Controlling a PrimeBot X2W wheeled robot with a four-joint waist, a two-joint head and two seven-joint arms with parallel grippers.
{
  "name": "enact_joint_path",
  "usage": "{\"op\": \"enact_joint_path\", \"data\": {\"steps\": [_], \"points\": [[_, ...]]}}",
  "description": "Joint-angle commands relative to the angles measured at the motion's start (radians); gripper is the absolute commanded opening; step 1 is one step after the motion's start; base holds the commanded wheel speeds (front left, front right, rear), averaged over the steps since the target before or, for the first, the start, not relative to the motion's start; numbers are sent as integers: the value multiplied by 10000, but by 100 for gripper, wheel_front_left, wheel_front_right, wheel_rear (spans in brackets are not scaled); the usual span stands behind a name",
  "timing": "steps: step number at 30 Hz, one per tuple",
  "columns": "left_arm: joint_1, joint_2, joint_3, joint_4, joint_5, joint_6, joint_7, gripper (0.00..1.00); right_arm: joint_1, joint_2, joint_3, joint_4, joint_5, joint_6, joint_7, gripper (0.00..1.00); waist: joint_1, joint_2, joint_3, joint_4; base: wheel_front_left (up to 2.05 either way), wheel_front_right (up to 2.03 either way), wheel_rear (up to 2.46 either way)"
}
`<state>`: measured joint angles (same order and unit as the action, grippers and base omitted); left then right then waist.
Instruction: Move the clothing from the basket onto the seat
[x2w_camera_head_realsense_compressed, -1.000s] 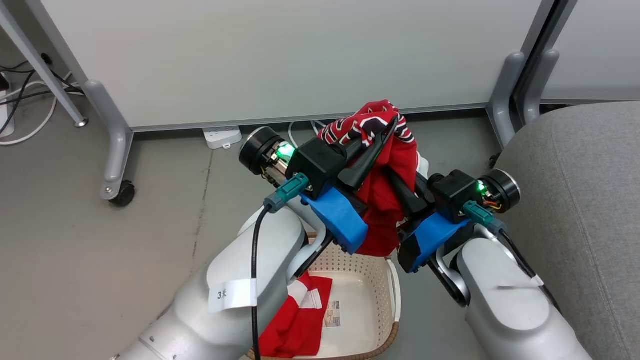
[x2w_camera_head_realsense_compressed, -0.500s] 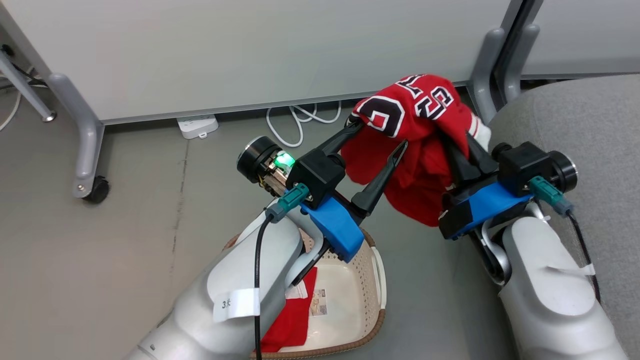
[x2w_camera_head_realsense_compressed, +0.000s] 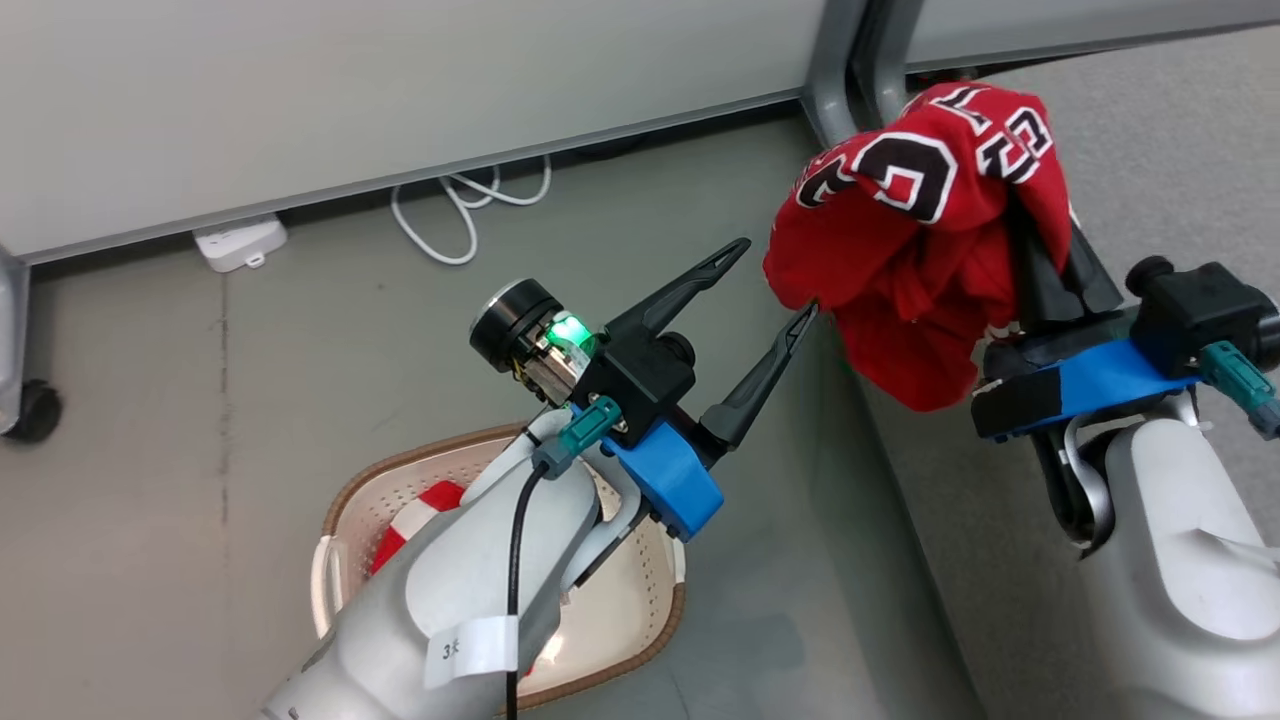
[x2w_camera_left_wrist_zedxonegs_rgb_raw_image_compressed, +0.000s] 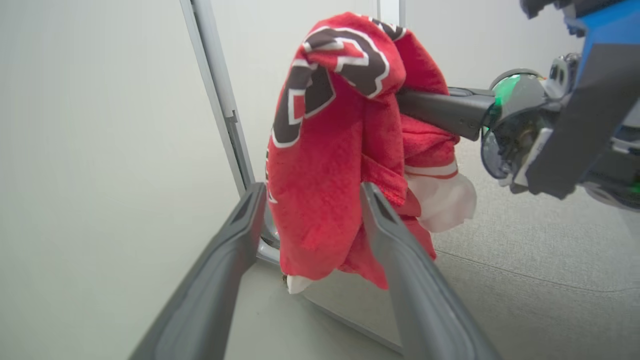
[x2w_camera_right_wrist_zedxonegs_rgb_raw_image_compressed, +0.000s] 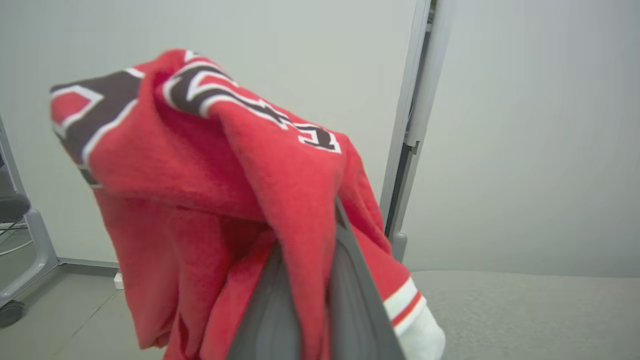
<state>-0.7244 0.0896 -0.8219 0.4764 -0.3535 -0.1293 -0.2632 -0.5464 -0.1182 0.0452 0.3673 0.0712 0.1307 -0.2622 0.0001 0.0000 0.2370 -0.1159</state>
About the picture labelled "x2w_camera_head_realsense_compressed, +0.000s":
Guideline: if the teal right cable connector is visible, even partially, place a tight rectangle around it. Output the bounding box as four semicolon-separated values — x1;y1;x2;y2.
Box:
1198;340;1280;442

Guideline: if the white power cable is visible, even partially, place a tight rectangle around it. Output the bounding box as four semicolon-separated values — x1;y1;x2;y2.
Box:
389;154;554;268

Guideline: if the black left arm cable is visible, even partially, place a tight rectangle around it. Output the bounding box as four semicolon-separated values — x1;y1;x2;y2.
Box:
503;462;551;720

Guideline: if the teal cable connector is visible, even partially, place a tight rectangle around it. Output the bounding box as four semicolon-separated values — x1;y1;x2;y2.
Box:
1198;340;1280;442
532;394;627;479

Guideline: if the white paper cable label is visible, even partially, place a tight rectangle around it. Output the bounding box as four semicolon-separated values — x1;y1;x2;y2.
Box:
423;614;522;691

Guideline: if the white power strip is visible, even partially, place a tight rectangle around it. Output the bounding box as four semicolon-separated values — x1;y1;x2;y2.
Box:
191;213;290;274

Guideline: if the grey fabric sofa seat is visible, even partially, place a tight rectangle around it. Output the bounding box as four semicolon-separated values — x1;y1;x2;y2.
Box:
850;22;1280;720

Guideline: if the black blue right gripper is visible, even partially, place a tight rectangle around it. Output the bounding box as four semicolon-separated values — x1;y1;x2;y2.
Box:
970;192;1280;443

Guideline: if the grey cart leg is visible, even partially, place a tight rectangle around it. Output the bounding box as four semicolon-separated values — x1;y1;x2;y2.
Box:
0;243;33;433

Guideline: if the grey metal frame post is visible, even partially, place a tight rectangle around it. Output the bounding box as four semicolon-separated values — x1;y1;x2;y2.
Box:
799;0;927;153

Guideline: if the black caster wheel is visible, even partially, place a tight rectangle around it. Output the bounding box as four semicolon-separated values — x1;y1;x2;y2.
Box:
2;379;64;445

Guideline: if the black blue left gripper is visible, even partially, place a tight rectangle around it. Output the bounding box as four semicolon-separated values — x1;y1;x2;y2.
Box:
469;237;821;543

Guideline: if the red basketball jersey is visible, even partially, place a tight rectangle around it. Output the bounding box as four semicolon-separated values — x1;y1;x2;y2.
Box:
762;82;1075;413

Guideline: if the cream laundry basket brown rim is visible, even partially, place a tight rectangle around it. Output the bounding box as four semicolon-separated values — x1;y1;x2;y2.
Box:
310;421;690;713

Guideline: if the red white striped garment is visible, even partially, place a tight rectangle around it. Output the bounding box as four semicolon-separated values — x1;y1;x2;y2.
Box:
369;479;468;578

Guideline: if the teal left cable connector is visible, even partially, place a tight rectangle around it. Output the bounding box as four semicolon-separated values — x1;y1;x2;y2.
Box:
532;394;627;479

